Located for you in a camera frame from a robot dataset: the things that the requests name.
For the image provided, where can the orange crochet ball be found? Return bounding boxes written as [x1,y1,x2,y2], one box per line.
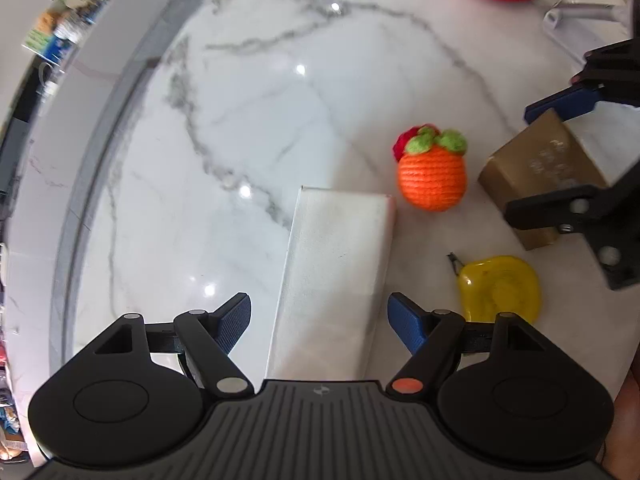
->
[392,124,469,211]

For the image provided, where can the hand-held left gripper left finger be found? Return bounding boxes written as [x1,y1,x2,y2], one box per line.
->
[67,291,256,397]

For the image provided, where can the long white box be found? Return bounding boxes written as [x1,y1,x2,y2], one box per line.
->
[265,186,397,381]

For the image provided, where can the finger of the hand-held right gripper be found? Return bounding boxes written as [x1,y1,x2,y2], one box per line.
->
[502,157,640,292]
[524,39,640,125]

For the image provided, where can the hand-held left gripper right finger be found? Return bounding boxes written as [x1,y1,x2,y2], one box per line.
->
[385,291,573,403]

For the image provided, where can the shelf of colourful packets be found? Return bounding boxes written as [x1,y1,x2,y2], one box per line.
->
[22,0,108,58]

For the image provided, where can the yellow tape measure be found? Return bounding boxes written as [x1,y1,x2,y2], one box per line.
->
[446,252,542,322]

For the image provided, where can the grey tablet stand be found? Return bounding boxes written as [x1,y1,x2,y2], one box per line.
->
[542,1,631,58]

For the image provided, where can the gold gift box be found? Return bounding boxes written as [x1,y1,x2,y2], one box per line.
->
[477,109,611,252]

